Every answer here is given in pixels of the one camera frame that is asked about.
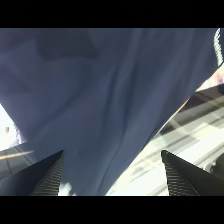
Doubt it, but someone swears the navy blue garment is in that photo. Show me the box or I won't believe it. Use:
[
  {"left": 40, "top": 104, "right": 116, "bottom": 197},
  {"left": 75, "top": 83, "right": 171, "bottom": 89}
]
[{"left": 0, "top": 27, "right": 224, "bottom": 197}]

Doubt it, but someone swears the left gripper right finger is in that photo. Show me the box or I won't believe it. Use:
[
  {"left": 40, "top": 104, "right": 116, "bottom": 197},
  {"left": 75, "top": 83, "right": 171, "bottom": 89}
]
[{"left": 160, "top": 149, "right": 224, "bottom": 197}]

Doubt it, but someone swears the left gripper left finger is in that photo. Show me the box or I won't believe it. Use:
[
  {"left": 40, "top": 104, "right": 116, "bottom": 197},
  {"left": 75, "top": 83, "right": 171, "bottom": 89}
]
[{"left": 0, "top": 149, "right": 65, "bottom": 197}]

